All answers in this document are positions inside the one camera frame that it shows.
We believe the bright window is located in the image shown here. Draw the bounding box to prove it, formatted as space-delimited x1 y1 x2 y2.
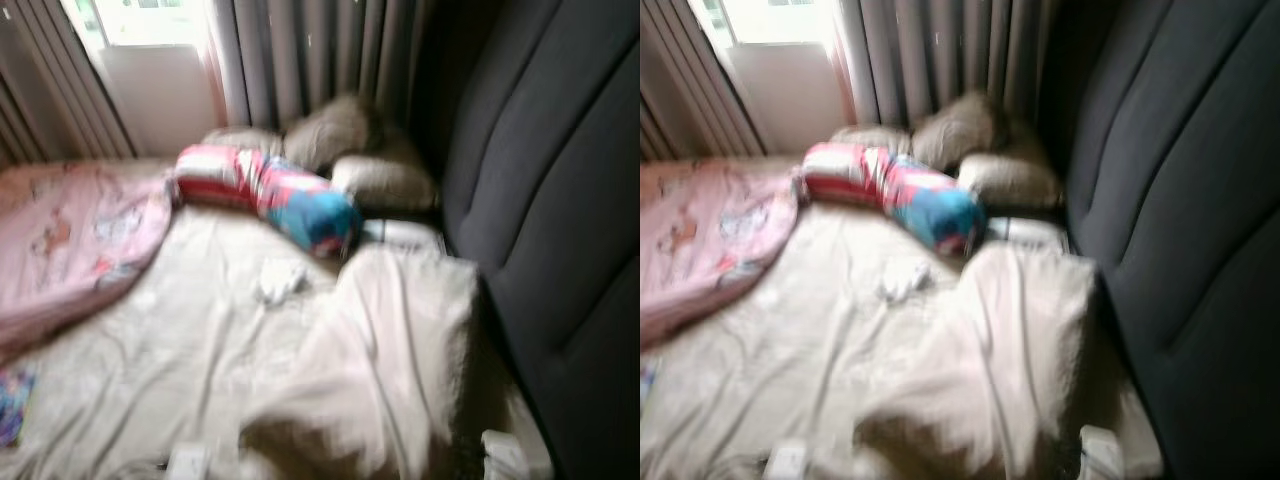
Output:
60 0 216 49
700 0 851 46

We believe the large white pillow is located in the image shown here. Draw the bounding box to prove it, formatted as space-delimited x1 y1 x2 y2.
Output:
855 243 1101 480
238 243 483 480

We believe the silver white satin pillow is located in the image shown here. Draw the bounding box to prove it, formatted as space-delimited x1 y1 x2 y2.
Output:
358 218 448 253
985 215 1071 251

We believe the dark grey padded headboard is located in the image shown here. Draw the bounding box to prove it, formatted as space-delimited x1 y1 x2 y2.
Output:
1040 0 1280 480
415 0 640 480

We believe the pink cartoon print quilt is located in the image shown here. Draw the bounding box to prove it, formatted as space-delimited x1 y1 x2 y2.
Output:
0 160 177 356
640 160 801 349

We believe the crumpled white tissue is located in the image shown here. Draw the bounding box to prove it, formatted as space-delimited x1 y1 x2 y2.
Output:
880 258 933 304
255 258 307 305

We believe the red blue striped bolster pillow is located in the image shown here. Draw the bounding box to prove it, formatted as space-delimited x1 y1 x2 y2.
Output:
797 142 988 258
172 143 364 258

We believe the pale pink sheer curtain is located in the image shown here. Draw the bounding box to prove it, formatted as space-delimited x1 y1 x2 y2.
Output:
200 40 233 126
828 40 856 121

